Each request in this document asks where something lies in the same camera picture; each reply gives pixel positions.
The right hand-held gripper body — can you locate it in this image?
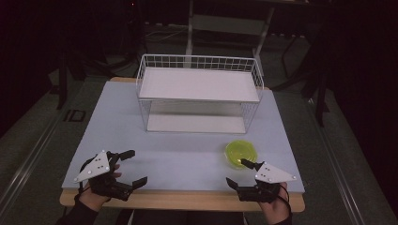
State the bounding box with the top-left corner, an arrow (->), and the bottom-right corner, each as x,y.
237,161 -> 298,203

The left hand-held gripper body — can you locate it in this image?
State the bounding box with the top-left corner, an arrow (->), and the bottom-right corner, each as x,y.
73,150 -> 134,202

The yellow-green translucent bowl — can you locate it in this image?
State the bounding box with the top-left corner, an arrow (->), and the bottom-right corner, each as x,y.
224,140 -> 258,170

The white wire shelf rack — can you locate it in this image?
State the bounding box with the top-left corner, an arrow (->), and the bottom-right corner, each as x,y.
135,53 -> 265,135

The person's left hand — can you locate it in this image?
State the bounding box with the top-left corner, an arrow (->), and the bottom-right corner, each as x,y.
78,164 -> 123,213

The person's right hand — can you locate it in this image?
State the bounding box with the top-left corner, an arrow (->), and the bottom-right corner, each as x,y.
258,186 -> 293,225

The pale blue table mat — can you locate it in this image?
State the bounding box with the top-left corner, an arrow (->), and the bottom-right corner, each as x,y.
61,81 -> 306,193

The wooden table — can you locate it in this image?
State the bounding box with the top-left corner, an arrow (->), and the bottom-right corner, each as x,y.
59,76 -> 306,214

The black stand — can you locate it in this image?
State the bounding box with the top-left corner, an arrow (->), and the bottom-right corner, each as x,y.
281,31 -> 331,128
55,46 -> 87,111

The grey metal stand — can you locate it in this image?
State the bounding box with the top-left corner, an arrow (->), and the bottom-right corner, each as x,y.
184,0 -> 277,74

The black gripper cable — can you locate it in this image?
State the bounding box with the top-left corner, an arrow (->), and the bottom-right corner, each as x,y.
279,183 -> 291,215

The light floor cable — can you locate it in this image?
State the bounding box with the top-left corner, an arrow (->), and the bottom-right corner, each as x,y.
144,23 -> 191,43

